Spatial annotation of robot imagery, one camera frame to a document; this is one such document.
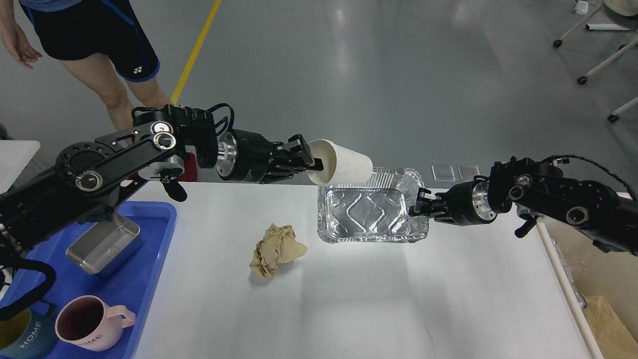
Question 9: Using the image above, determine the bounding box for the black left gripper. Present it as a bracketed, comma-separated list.
[215, 130, 315, 184]

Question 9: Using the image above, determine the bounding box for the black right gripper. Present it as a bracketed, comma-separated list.
[408, 181, 497, 226]

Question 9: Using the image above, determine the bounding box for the aluminium foil tray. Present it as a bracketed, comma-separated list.
[317, 168, 429, 244]

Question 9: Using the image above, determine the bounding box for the white paper cup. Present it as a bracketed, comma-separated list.
[306, 139, 373, 186]

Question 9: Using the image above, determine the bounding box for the brown paper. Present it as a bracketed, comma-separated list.
[249, 223, 308, 279]
[583, 296, 638, 359]

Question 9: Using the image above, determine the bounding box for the small steel tray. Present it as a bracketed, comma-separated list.
[65, 213, 143, 280]

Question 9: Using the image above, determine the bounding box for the pink mug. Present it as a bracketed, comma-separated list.
[54, 295, 137, 352]

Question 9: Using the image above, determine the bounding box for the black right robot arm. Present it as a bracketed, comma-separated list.
[409, 155, 638, 255]

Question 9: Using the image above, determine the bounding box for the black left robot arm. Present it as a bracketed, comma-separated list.
[0, 103, 326, 321]

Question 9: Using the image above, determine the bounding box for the clear floor plate left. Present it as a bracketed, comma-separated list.
[431, 165, 456, 182]

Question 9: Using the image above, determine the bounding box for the clear floor plate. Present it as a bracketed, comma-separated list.
[457, 165, 481, 182]
[431, 165, 456, 182]

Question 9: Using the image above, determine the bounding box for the clear floor plate right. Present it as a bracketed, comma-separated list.
[457, 165, 481, 182]

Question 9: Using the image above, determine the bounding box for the beige plastic bin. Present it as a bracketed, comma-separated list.
[528, 216, 638, 359]

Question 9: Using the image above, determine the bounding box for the blue plastic bin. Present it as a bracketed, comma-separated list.
[27, 201, 177, 359]

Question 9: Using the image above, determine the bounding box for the rolling chair base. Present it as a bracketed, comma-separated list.
[552, 0, 638, 124]

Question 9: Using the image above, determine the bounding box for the standing person in shorts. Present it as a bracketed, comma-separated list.
[0, 0, 174, 131]

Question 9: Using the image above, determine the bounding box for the brown paper in bin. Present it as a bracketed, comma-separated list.
[583, 296, 638, 359]

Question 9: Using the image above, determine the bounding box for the white side table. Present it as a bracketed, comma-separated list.
[0, 140, 40, 193]

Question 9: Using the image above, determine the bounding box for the dark blue yellow mug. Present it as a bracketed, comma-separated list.
[0, 300, 59, 359]

